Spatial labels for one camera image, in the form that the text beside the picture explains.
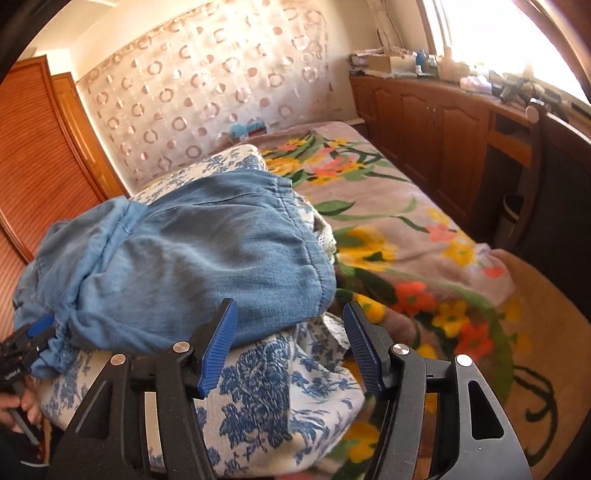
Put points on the bright window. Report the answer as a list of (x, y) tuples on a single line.
[(498, 32)]

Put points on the stack of papers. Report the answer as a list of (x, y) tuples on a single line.
[(360, 62)]

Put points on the white blue floral bedspread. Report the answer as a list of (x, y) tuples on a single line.
[(258, 397)]

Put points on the pile of black tools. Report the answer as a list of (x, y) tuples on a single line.
[(521, 87)]

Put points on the blue denim pants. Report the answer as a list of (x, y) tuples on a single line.
[(184, 258)]

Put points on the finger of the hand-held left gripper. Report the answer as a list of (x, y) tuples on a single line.
[(41, 325), (38, 351)]

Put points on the long wooden cabinet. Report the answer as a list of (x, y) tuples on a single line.
[(438, 138)]

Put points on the dark chair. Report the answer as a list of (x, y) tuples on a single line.
[(568, 207)]

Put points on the open cardboard box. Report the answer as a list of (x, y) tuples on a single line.
[(388, 64)]

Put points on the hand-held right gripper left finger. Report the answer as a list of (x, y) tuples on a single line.
[(217, 350)]

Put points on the blue bottle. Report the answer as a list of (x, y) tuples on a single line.
[(421, 63)]

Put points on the wooden louvered wardrobe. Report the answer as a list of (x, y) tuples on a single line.
[(41, 175)]

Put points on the cardboard box with teal cloth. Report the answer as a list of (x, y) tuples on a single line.
[(248, 133)]

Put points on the white bottle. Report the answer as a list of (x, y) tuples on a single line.
[(450, 67)]

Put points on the flowered plush blanket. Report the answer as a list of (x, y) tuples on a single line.
[(406, 240)]

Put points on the black trash bin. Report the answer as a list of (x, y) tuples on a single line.
[(507, 221)]

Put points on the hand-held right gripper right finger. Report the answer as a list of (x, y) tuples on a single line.
[(364, 355)]

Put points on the sheer curtain with circles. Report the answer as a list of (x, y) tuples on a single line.
[(207, 83)]

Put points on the person's left hand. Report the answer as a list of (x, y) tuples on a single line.
[(34, 406)]

